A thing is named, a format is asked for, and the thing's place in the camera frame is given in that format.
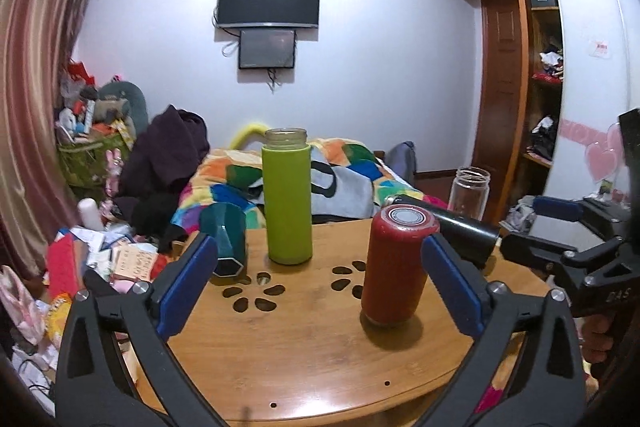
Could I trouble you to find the small wall-mounted screen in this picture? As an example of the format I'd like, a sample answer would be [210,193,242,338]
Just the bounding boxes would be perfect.
[238,29,297,70]

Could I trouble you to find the wooden wardrobe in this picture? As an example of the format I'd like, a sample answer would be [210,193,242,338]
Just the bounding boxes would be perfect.
[424,0,601,208]

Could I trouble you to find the dark teal cup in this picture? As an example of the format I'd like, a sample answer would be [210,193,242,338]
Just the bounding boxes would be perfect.
[199,202,248,279]

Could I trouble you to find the white sliding wardrobe door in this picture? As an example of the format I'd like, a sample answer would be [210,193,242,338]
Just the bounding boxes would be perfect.
[542,0,636,202]

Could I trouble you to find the green storage basket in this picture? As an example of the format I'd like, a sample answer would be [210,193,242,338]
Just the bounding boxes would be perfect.
[57,132,133,188]

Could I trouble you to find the colourful patchwork blanket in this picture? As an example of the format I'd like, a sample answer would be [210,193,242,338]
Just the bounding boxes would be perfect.
[170,138,426,233]

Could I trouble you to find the red bottle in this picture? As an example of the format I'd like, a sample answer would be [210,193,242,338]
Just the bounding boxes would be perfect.
[361,204,441,327]

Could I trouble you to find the round wooden table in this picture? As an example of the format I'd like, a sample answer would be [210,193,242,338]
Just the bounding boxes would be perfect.
[120,217,551,425]

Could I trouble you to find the red box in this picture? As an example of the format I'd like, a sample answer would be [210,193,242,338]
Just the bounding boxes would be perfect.
[47,237,83,300]

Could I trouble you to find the pink heart sticker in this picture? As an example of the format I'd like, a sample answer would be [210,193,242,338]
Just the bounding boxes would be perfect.
[586,141,622,182]

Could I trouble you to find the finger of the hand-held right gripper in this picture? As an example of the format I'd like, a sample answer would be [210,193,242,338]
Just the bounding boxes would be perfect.
[531,196,627,234]
[500,231,583,280]

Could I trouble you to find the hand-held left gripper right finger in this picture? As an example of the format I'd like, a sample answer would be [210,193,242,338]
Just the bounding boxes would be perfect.
[414,232,587,427]

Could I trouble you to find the pile of dark clothes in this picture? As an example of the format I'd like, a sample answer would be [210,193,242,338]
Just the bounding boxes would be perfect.
[116,104,211,240]

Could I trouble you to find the green sleeved glass bottle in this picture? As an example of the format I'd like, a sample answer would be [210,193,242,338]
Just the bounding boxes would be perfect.
[261,128,314,265]

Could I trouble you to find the grey-blue bag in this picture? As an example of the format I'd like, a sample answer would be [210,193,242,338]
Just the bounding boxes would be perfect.
[385,141,417,188]

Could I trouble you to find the black cylinder bottle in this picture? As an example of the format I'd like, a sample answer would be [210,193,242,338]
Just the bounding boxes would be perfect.
[385,193,501,270]

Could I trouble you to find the grey-green plush toy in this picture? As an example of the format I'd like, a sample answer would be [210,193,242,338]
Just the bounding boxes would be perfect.
[97,79,149,132]

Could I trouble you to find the clear glass jar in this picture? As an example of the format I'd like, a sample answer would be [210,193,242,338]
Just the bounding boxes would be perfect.
[447,167,492,223]

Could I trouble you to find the striped pink curtain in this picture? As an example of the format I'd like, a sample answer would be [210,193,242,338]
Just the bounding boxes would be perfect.
[0,0,111,278]

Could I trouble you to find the yellow curved tube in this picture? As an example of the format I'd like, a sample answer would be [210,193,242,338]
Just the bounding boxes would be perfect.
[229,121,271,148]

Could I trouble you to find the white plastic bottle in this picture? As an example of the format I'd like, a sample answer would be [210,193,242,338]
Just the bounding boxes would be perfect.
[77,198,104,230]

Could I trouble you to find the person's right hand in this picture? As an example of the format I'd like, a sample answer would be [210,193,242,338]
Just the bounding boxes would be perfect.
[579,314,620,365]

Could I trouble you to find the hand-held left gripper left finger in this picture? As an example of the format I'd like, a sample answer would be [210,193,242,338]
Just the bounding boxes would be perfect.
[54,231,232,427]

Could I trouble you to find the pink patterned cloth bag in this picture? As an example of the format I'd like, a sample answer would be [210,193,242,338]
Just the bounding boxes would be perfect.
[0,266,47,344]

